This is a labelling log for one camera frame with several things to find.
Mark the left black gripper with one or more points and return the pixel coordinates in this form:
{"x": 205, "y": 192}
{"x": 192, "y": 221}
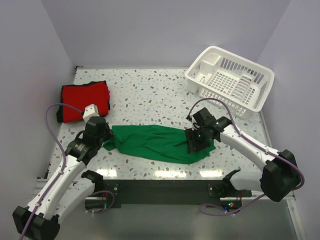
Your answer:
{"x": 108, "y": 134}

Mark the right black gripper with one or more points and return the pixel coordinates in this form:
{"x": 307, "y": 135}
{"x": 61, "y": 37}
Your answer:
{"x": 193, "y": 145}

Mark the green t-shirt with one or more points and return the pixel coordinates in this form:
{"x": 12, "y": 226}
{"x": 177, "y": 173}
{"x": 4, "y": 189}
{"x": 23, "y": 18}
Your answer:
{"x": 154, "y": 142}

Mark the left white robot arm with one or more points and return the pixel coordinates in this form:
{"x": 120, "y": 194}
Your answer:
{"x": 42, "y": 217}

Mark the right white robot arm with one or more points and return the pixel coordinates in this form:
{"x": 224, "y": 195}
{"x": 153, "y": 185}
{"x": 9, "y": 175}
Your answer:
{"x": 279, "y": 174}

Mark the pink folded t-shirt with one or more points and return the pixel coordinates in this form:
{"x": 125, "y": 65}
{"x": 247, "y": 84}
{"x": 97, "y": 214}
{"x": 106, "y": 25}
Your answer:
{"x": 108, "y": 93}

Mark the red folded t-shirt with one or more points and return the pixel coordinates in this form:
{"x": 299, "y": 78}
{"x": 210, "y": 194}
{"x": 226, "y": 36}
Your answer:
{"x": 80, "y": 100}

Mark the white plastic basket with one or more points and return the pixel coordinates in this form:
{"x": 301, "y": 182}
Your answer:
{"x": 228, "y": 78}

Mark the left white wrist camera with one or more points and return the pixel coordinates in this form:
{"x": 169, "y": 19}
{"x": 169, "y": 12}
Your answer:
{"x": 90, "y": 111}

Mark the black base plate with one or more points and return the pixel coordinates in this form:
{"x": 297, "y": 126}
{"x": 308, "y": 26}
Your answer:
{"x": 164, "y": 192}

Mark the aluminium frame rail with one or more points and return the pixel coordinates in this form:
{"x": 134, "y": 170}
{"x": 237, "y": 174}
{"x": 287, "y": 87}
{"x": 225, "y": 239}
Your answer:
{"x": 40, "y": 183}

